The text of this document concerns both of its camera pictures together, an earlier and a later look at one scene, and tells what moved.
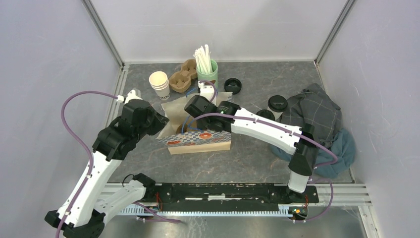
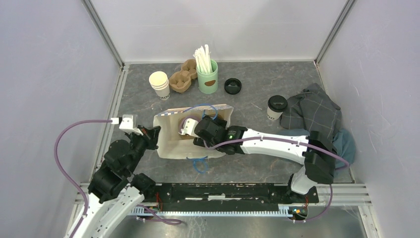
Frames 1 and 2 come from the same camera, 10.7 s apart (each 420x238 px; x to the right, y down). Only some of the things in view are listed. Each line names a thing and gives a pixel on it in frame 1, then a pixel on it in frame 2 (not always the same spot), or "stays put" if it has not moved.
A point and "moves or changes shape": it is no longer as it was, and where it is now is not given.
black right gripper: (200, 125) -> (218, 122)
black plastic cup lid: (277, 103) stays put
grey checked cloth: (314, 106) stays put
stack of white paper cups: (159, 81) stays put
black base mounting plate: (228, 197) stays put
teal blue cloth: (342, 144) stays put
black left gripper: (161, 121) -> (151, 136)
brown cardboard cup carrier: (180, 82) stays put
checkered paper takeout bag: (181, 134) moves or changes shape
